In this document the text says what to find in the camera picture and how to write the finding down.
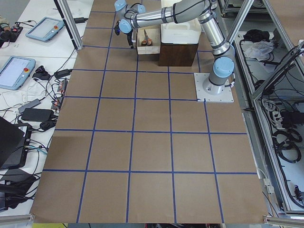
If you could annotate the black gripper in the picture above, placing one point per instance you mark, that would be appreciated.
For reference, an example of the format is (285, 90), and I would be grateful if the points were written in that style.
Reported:
(128, 37)

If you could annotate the orange grey scissors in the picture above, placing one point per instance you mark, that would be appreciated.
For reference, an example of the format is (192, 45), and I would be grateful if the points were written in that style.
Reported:
(147, 41)

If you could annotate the light wooden drawer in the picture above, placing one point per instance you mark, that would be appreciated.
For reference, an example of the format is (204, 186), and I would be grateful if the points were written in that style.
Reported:
(153, 33)

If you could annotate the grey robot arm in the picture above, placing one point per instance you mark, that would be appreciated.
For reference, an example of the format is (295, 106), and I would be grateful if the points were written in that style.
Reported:
(136, 16)

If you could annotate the dark brown wooden cabinet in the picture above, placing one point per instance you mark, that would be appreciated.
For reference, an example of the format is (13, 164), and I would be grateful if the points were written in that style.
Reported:
(177, 55)

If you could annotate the black power adapter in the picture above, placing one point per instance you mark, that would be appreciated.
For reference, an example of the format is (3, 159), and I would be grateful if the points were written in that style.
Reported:
(80, 20)

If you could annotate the white foam tray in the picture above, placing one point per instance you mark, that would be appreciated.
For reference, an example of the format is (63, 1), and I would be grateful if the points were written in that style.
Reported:
(183, 33)

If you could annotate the blue teach pendant far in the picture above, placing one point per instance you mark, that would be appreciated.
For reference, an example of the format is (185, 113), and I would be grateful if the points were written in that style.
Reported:
(46, 29)

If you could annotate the blue teach pendant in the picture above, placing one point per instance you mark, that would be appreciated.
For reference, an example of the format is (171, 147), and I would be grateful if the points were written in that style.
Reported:
(15, 72)
(46, 29)

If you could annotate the blue teach pendant near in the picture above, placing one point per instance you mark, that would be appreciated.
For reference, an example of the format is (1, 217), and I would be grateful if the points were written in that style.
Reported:
(15, 72)

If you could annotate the black power brick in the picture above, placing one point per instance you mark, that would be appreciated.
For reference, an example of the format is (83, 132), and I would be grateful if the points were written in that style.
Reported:
(37, 115)

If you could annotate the white cloth rag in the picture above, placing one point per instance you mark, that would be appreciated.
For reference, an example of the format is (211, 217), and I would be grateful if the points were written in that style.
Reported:
(260, 50)

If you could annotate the black laptop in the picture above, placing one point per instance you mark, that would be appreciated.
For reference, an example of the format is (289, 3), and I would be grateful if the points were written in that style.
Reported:
(14, 139)

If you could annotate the aluminium frame post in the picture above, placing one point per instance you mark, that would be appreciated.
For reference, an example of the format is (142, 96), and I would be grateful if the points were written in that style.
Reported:
(69, 22)

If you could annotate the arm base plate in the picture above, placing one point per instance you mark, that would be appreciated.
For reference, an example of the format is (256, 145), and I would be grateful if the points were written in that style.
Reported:
(207, 92)

